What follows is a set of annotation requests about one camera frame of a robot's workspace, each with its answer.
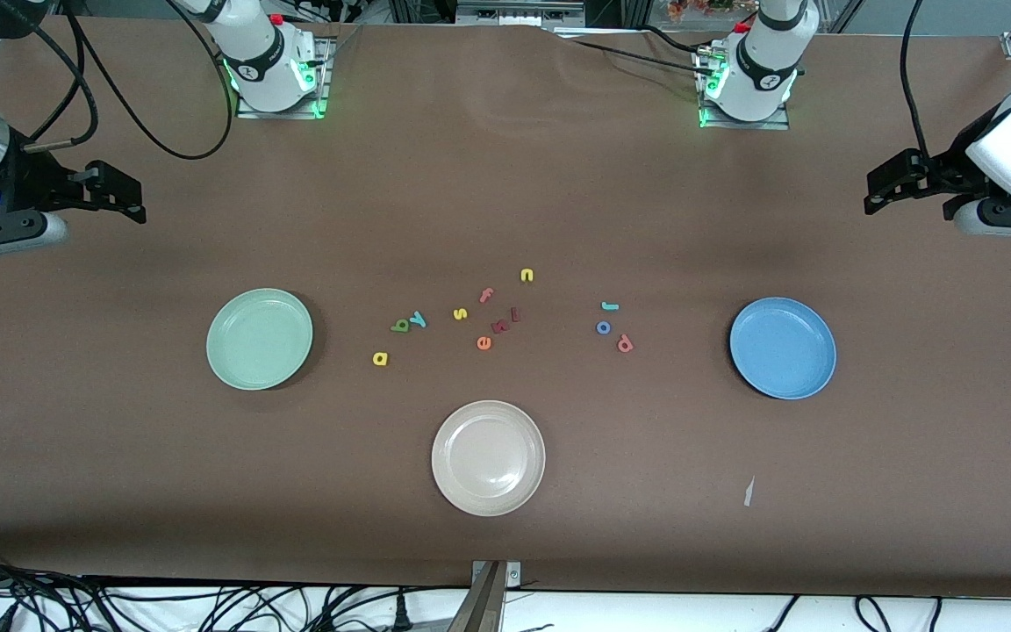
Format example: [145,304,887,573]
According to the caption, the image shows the green round plate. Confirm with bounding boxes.
[206,288,314,391]

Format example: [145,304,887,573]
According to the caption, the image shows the blue round plate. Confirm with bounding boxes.
[729,297,837,400]

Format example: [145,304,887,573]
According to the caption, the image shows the orange artificial flowers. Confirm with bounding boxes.
[668,0,761,23]

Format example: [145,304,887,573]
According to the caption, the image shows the brown table cover sheet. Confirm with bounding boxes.
[0,16,1011,600]

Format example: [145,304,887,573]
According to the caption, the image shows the grey power strip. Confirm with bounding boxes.
[455,0,586,27]

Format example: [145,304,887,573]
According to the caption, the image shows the beige round plate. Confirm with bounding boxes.
[431,400,547,517]

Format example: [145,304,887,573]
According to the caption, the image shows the dark grey pole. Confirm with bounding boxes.
[447,562,507,632]

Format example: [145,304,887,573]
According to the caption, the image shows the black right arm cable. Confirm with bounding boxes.
[23,0,236,161]

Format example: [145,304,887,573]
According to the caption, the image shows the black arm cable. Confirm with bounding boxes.
[900,0,933,161]
[23,0,236,161]

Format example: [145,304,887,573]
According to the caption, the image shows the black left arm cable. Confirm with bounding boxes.
[900,0,933,161]

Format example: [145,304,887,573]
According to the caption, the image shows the black cable on cover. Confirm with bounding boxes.
[558,29,721,82]

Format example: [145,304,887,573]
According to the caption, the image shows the small metal bracket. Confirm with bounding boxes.
[470,560,522,587]

